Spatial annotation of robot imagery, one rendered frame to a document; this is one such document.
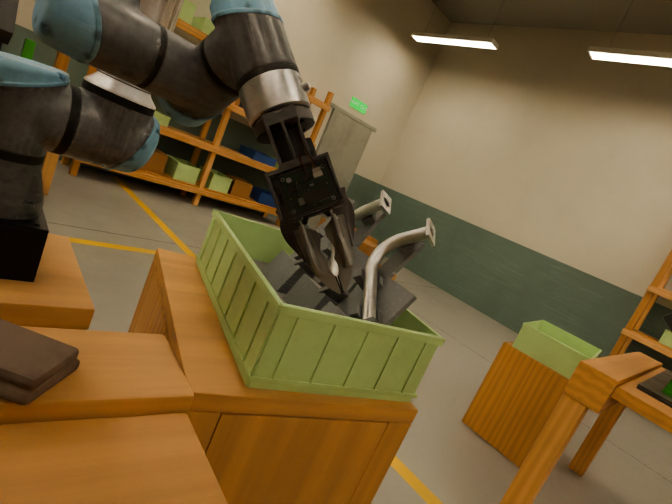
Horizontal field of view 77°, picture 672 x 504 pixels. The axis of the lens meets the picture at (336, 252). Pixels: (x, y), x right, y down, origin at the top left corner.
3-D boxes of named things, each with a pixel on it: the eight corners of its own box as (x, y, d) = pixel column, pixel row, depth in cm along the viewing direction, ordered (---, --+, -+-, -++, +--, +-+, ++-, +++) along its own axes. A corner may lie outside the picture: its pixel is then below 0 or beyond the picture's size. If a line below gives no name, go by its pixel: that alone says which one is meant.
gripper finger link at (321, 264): (316, 306, 46) (288, 226, 46) (318, 300, 52) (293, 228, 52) (343, 297, 46) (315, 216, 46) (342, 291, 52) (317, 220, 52)
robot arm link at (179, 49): (127, 55, 54) (174, 2, 48) (204, 93, 62) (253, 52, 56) (126, 108, 52) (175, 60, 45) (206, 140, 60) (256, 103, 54)
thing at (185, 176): (282, 227, 678) (337, 92, 638) (69, 175, 459) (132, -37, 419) (264, 216, 714) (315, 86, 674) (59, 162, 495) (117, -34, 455)
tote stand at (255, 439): (81, 465, 139) (157, 247, 125) (231, 463, 166) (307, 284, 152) (54, 734, 82) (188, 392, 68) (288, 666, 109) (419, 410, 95)
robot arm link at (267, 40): (238, 27, 55) (284, -15, 50) (266, 106, 55) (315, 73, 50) (188, 10, 49) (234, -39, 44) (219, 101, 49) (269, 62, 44)
